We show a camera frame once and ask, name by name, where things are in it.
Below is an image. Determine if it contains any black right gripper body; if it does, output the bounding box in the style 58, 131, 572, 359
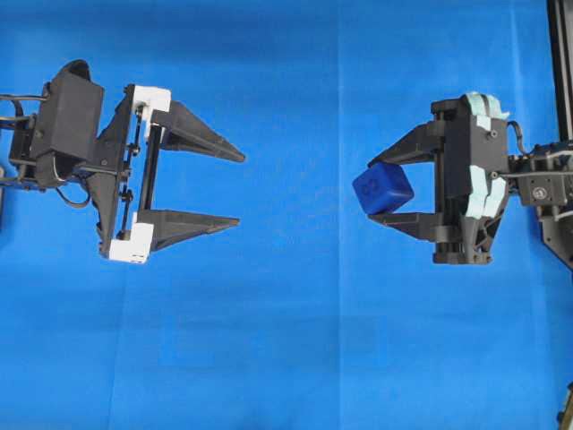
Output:
432, 91, 509, 264

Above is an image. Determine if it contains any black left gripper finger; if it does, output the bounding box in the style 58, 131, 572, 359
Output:
151, 100, 245, 162
136, 210, 240, 256

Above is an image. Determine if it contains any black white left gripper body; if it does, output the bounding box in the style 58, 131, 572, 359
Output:
87, 84, 171, 263

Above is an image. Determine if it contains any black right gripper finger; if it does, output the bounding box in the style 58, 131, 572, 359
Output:
368, 212, 448, 243
368, 121, 446, 168

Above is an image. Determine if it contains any blue block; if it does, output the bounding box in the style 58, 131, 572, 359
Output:
352, 162, 415, 215

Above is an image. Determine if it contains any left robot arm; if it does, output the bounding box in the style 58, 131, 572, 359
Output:
1, 73, 244, 263

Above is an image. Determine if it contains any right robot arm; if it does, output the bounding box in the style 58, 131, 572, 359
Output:
354, 92, 572, 266

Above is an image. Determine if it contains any dark object at edge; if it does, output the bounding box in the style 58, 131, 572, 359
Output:
557, 382, 573, 430

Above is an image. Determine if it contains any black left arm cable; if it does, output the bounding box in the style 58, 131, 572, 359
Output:
53, 165, 98, 208

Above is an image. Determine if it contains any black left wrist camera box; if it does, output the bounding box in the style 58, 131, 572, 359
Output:
30, 59, 104, 188

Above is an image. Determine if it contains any black aluminium frame rail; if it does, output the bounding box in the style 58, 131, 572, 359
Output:
547, 0, 573, 141

